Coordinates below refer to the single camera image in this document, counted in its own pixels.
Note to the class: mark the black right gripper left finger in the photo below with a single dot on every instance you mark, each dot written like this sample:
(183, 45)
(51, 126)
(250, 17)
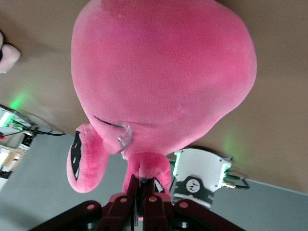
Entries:
(115, 211)

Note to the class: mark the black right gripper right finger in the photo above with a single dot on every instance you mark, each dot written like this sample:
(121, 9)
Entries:
(158, 211)

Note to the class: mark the pink round plush toy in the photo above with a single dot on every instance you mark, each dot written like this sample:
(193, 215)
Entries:
(156, 72)

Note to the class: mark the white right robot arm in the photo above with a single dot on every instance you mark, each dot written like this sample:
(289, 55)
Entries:
(199, 163)

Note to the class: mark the pale pink white plush toy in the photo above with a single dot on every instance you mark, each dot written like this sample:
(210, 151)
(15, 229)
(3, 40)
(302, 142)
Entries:
(8, 56)

